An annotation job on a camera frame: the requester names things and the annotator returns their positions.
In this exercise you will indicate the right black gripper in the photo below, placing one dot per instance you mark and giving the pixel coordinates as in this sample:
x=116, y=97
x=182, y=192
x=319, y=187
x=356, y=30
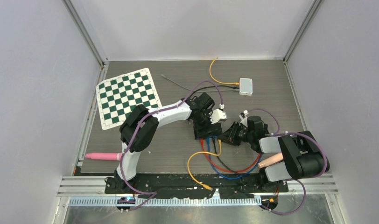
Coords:
x=230, y=136

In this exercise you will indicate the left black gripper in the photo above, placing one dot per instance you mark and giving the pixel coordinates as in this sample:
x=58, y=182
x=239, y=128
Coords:
x=207, y=114

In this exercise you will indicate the black network switch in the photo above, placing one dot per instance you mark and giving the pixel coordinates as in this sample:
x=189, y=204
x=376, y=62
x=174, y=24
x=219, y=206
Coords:
x=208, y=132

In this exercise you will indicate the green white chessboard mat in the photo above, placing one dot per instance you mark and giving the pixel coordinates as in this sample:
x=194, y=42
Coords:
x=118, y=96

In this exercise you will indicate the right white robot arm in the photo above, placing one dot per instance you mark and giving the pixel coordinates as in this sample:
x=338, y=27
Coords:
x=293, y=156

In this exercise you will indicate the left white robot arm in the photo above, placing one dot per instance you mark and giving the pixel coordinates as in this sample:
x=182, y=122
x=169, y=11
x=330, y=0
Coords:
x=138, y=130

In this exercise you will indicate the white router box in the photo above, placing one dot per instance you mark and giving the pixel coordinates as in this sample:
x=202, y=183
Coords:
x=246, y=86

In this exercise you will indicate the beige cylinder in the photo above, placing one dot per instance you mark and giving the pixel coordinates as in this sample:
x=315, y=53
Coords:
x=276, y=158

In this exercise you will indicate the pink cylinder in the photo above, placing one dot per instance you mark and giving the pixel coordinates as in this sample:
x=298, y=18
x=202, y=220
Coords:
x=104, y=156

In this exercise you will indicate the slotted cable duct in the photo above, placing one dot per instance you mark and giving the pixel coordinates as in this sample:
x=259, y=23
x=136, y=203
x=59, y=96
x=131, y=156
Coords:
x=121, y=201

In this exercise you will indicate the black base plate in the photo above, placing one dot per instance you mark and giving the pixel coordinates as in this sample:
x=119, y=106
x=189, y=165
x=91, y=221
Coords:
x=181, y=186

